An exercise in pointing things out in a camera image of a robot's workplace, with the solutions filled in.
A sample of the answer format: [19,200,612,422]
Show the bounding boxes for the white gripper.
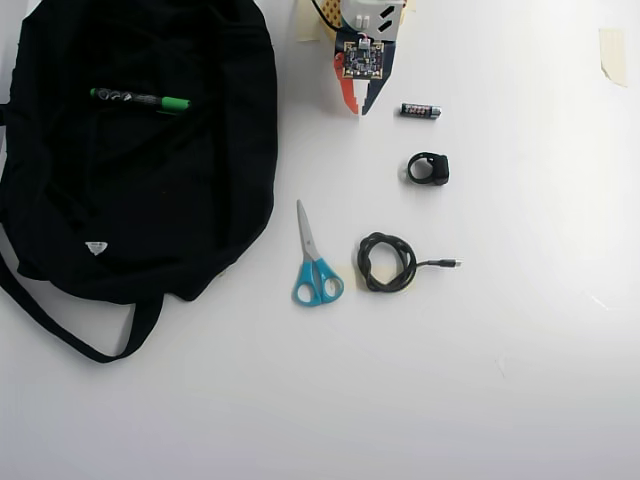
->
[333,0,406,118]

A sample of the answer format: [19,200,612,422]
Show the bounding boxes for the green capped black marker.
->
[89,87,192,115]

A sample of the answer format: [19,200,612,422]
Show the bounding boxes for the black fabric bag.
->
[0,0,280,365]

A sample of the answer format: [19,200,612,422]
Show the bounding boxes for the black AA battery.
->
[399,102,442,120]

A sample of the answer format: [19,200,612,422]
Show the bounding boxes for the beige masking tape strip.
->
[598,28,629,89]
[292,0,324,43]

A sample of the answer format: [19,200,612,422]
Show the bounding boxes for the bare camera circuit board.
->
[333,38,388,82]

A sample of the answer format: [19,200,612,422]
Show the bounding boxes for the thin black arm wire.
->
[310,0,346,34]

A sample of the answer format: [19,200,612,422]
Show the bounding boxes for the black ring shaped holder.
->
[405,152,450,187]

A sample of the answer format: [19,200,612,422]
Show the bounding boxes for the blue handled scissors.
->
[292,199,345,307]

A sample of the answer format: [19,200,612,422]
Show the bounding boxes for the coiled black usb cable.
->
[357,231,463,294]

